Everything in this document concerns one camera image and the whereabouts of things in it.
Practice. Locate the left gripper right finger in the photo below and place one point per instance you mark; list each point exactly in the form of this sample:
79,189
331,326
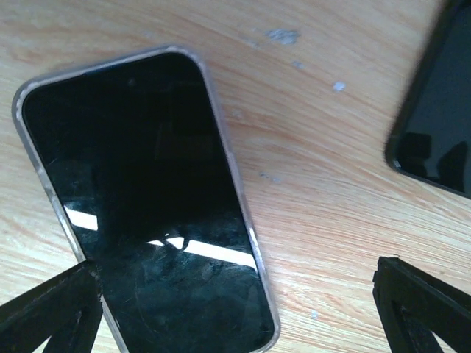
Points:
415,308

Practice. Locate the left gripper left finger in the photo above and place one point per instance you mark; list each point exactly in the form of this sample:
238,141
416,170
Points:
64,311

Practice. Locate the black smartphone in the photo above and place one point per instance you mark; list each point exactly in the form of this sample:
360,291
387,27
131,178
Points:
430,139

